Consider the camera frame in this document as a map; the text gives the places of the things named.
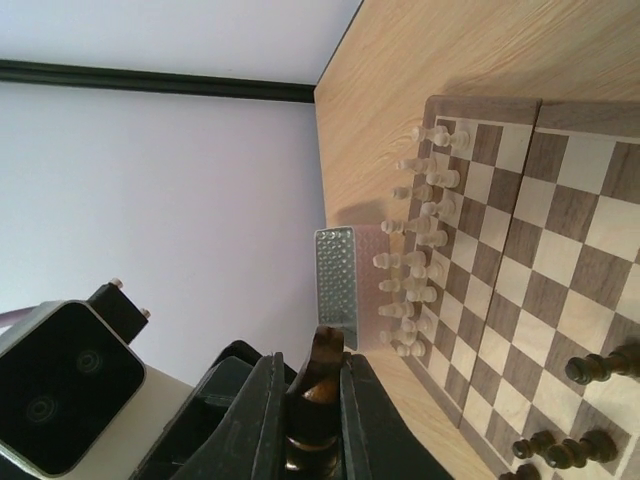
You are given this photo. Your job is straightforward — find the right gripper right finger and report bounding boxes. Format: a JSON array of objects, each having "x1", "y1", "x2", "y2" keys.
[{"x1": 340, "y1": 353, "x2": 450, "y2": 479}]

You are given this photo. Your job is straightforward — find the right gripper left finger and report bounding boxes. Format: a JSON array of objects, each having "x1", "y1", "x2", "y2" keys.
[{"x1": 134, "y1": 352, "x2": 286, "y2": 479}]

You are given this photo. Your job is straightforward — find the dark chess piece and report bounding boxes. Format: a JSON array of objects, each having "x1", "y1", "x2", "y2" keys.
[
  {"x1": 544, "y1": 430, "x2": 618, "y2": 469},
  {"x1": 564, "y1": 343, "x2": 639, "y2": 385},
  {"x1": 512, "y1": 430, "x2": 555, "y2": 460},
  {"x1": 512, "y1": 463, "x2": 541, "y2": 480},
  {"x1": 285, "y1": 325, "x2": 344, "y2": 479}
]

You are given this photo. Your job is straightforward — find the white chess piece near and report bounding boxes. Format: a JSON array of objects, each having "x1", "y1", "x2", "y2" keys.
[{"x1": 379, "y1": 329, "x2": 426, "y2": 357}]

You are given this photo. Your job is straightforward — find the wooden chess board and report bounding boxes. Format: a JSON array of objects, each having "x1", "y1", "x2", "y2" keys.
[{"x1": 402, "y1": 95, "x2": 639, "y2": 479}]

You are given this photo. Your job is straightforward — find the white chess piece corner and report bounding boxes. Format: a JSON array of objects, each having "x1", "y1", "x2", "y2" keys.
[{"x1": 410, "y1": 125, "x2": 448, "y2": 147}]

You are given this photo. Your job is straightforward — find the tin lid on table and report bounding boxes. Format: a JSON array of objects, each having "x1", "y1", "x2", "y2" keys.
[{"x1": 314, "y1": 225, "x2": 395, "y2": 352}]

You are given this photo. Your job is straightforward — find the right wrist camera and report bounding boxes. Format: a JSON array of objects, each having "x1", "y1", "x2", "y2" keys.
[{"x1": 1, "y1": 279, "x2": 149, "y2": 478}]

